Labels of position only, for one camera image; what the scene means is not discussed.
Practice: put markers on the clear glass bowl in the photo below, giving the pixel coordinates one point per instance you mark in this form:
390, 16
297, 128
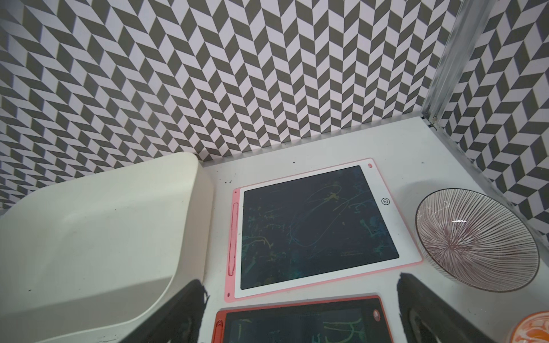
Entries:
473, 239

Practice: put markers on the cream storage box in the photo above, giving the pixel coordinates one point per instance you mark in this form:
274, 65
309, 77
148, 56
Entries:
90, 259

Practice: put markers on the orange patterned bowl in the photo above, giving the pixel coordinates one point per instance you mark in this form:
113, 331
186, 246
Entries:
531, 329

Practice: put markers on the pink tablet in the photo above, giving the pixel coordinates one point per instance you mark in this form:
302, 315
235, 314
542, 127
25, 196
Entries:
312, 228

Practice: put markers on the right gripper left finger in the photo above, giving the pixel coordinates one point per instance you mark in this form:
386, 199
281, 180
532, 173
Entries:
178, 320

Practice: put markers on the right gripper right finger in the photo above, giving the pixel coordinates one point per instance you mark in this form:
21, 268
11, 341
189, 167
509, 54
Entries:
426, 317

